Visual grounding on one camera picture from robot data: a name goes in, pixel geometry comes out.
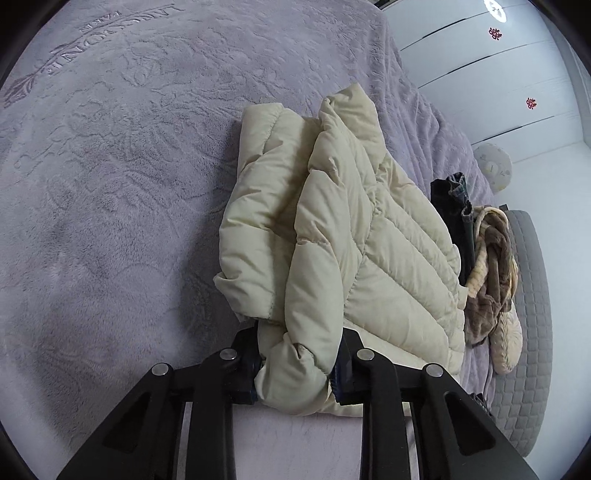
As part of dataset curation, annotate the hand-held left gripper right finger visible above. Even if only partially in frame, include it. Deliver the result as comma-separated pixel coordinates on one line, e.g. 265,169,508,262
330,328,541,480

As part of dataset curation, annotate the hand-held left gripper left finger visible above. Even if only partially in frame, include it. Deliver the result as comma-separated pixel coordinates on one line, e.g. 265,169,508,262
55,328,262,480

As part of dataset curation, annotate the cream puffer jacket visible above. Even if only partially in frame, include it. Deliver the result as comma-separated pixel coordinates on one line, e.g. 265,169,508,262
213,83,467,418

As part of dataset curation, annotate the cream quilted cushion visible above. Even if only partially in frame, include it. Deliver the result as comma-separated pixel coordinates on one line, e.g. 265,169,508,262
489,307,523,374

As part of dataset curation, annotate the brown fleece garment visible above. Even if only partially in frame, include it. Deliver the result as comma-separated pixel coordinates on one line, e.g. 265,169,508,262
464,208,520,347

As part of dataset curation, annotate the folded black garment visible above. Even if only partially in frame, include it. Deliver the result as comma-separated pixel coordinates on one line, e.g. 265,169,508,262
430,180,465,278

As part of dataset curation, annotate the grey quilted headboard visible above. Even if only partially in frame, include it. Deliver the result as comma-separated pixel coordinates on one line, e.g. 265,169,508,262
480,210,555,455

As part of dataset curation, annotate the purple embossed blanket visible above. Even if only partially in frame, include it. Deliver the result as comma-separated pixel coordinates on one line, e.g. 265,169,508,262
0,0,499,480

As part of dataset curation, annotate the white round floral object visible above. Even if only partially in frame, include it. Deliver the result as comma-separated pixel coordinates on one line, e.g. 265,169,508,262
473,143,512,195

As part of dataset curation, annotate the white wardrobe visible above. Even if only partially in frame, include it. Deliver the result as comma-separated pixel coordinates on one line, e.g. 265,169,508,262
379,0,591,162

